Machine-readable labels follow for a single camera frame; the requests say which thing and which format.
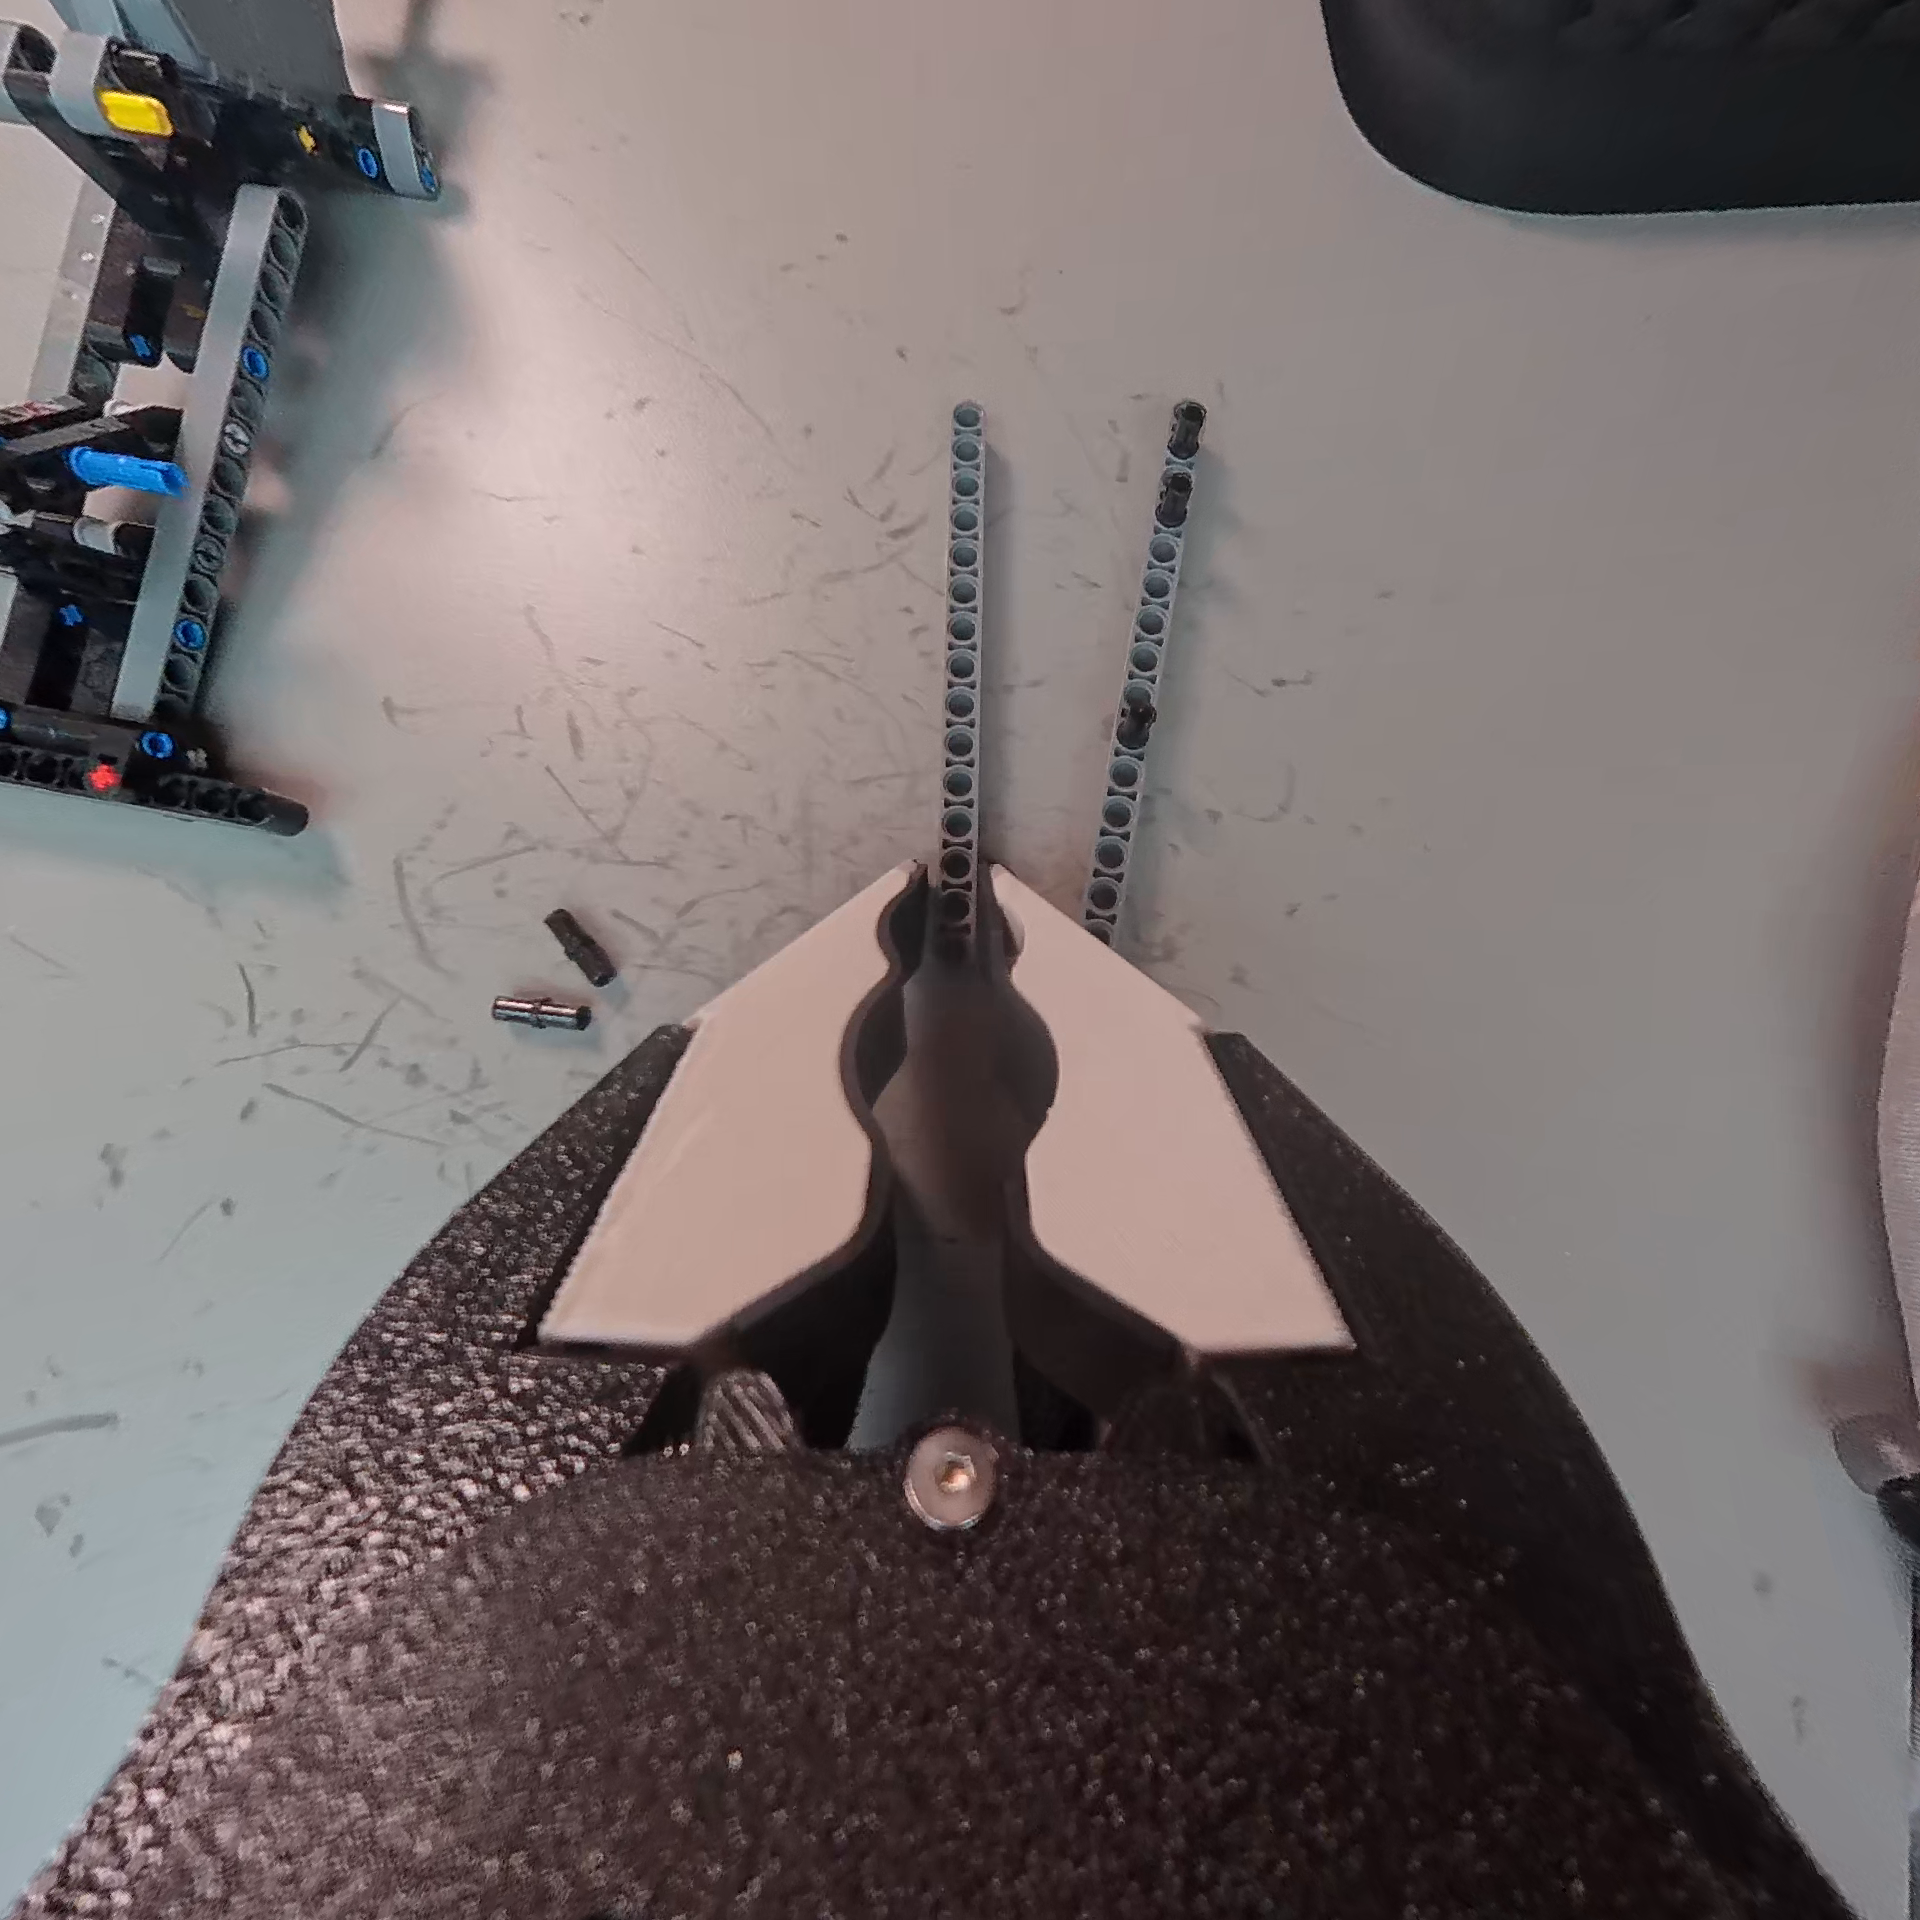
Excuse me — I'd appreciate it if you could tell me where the long grey perforated beam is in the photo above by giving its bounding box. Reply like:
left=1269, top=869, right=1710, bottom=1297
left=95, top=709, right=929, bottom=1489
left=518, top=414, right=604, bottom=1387
left=932, top=398, right=997, bottom=961

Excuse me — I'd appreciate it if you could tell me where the long grey beam with pins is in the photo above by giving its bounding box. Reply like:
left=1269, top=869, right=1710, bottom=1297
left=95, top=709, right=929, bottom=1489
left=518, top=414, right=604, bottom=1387
left=1080, top=398, right=1212, bottom=946

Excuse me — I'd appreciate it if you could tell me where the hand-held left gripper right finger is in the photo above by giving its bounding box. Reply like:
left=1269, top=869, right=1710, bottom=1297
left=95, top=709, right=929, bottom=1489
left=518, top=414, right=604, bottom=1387
left=982, top=864, right=1359, bottom=1442

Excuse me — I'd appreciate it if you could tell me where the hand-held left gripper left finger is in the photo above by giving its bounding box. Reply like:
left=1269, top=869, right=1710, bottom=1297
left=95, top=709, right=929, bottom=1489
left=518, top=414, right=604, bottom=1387
left=538, top=858, right=935, bottom=1442

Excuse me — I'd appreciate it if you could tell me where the toy truck chassis assembly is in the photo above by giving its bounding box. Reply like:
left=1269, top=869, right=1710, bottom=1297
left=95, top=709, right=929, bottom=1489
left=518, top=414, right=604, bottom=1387
left=0, top=0, right=447, bottom=836

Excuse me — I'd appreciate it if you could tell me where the person's grey hoodie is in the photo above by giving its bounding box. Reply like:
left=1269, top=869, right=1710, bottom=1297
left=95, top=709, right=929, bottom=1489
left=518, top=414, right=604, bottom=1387
left=1836, top=886, right=1920, bottom=1759

